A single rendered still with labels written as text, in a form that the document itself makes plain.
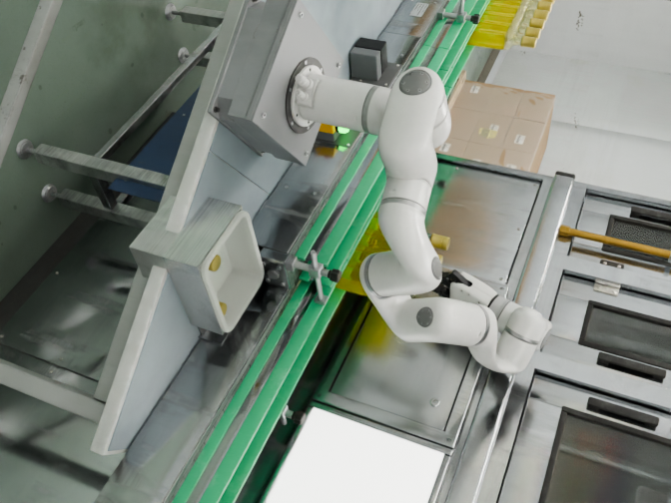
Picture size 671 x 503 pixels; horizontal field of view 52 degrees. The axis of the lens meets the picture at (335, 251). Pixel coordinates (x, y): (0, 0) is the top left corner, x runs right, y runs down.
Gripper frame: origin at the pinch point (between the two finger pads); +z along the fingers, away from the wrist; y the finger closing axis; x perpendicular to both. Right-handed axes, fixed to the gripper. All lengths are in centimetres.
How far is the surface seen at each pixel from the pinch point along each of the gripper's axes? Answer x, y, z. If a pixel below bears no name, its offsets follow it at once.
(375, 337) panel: 14.9, -12.3, 7.0
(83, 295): 49, -15, 82
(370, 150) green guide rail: -17.2, 13.1, 30.7
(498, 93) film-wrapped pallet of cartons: -360, -242, 168
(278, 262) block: 25.4, 15.5, 24.0
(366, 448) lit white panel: 39.3, -11.6, -8.6
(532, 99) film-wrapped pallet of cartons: -368, -242, 140
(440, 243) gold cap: -9.4, 1.4, 4.4
